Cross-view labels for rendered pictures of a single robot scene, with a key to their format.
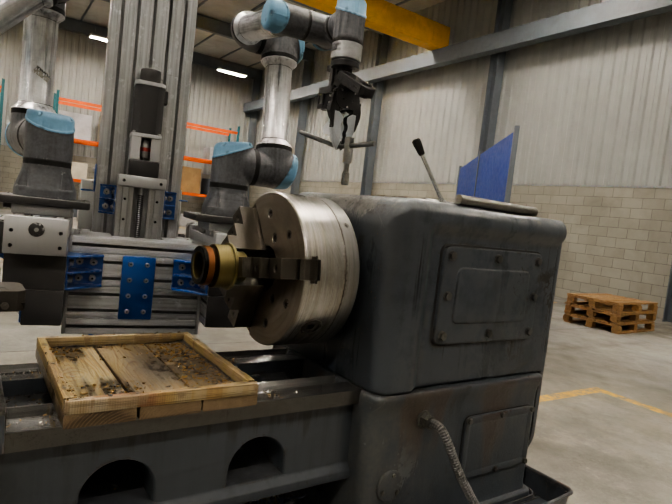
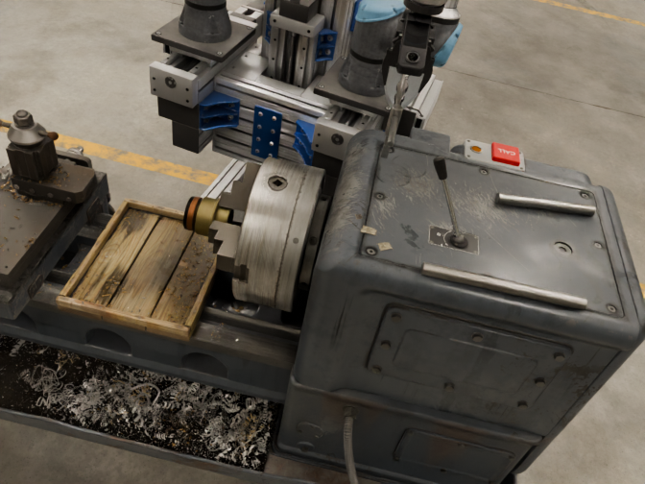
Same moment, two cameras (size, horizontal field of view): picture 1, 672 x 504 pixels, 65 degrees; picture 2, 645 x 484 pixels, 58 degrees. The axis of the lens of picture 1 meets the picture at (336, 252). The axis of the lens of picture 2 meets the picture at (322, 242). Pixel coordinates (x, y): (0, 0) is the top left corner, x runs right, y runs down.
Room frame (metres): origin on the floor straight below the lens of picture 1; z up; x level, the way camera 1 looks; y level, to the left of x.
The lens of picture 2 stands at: (0.46, -0.53, 1.95)
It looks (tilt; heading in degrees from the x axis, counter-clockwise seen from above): 44 degrees down; 38
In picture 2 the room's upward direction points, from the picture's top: 12 degrees clockwise
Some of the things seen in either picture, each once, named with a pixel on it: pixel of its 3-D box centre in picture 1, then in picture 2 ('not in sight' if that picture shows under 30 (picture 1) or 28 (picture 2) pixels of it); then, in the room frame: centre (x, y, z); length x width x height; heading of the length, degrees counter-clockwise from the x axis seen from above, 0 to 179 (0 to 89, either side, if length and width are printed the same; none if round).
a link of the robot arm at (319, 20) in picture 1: (325, 31); not in sight; (1.41, 0.09, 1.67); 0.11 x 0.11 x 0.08; 29
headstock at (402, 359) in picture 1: (417, 280); (455, 276); (1.35, -0.22, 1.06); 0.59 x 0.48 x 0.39; 125
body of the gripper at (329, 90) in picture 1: (340, 88); (416, 30); (1.33, 0.04, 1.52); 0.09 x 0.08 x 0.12; 37
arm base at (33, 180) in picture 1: (46, 178); (205, 13); (1.43, 0.80, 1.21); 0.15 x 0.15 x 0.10
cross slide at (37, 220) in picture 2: not in sight; (26, 209); (0.77, 0.60, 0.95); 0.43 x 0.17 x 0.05; 35
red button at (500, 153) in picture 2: not in sight; (505, 155); (1.55, -0.14, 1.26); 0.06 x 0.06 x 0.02; 35
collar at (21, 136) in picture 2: not in sight; (25, 129); (0.83, 0.63, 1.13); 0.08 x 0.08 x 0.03
